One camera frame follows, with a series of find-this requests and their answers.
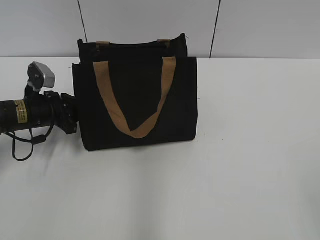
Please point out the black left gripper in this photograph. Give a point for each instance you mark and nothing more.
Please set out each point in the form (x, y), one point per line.
(52, 109)

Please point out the black tote bag tan handles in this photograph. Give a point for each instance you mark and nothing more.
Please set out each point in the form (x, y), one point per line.
(130, 95)

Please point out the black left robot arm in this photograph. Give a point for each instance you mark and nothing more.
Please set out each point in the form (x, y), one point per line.
(14, 117)

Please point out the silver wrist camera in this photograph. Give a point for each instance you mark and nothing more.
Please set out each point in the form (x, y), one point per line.
(39, 76)

